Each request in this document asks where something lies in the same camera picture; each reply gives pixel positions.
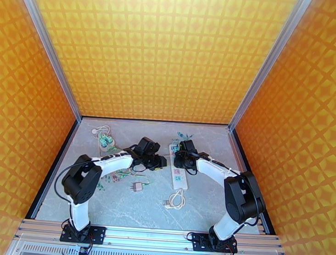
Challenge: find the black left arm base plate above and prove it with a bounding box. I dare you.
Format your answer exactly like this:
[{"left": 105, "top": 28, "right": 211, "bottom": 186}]
[{"left": 59, "top": 223, "right": 107, "bottom": 245}]

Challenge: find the white power strip cord with plug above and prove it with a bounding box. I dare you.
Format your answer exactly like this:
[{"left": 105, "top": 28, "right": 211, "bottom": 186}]
[{"left": 163, "top": 188, "right": 187, "bottom": 211}]

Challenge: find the pink USB cable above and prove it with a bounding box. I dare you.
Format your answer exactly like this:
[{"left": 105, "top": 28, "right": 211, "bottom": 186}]
[{"left": 111, "top": 167, "right": 154, "bottom": 186}]

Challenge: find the white round socket cord with plug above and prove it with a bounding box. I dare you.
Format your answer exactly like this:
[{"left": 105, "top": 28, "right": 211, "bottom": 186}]
[{"left": 91, "top": 124, "right": 112, "bottom": 139}]

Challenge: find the long white power strip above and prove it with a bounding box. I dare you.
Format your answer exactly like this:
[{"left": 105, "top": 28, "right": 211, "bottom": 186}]
[{"left": 166, "top": 142, "right": 193, "bottom": 191}]

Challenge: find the teal USB cable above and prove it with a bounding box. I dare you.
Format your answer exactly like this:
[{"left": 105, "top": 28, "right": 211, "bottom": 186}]
[{"left": 175, "top": 131, "right": 195, "bottom": 143}]

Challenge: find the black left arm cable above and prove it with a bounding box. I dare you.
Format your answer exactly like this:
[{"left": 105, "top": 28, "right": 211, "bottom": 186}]
[{"left": 52, "top": 155, "right": 97, "bottom": 211}]

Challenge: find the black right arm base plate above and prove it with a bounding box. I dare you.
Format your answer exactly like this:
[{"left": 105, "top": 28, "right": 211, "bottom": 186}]
[{"left": 190, "top": 232, "right": 239, "bottom": 255}]

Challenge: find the black table edge trim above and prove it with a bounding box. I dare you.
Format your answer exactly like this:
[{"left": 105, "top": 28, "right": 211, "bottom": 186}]
[
  {"left": 24, "top": 116, "right": 80, "bottom": 222},
  {"left": 81, "top": 114, "right": 230, "bottom": 128},
  {"left": 225, "top": 129, "right": 283, "bottom": 236}
]

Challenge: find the aluminium frame post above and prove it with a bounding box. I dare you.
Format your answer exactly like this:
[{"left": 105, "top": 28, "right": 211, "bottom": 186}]
[
  {"left": 5, "top": 0, "right": 91, "bottom": 123},
  {"left": 227, "top": 0, "right": 313, "bottom": 137}
]

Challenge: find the grey USB wall charger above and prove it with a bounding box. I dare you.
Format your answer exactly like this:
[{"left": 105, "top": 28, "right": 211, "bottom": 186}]
[{"left": 129, "top": 181, "right": 144, "bottom": 193}]

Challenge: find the aluminium table edge rail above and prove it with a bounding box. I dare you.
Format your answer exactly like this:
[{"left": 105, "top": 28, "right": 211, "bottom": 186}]
[{"left": 221, "top": 127, "right": 273, "bottom": 235}]

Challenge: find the aluminium base beam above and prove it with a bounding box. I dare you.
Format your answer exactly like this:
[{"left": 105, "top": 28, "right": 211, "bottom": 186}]
[{"left": 15, "top": 218, "right": 286, "bottom": 255}]

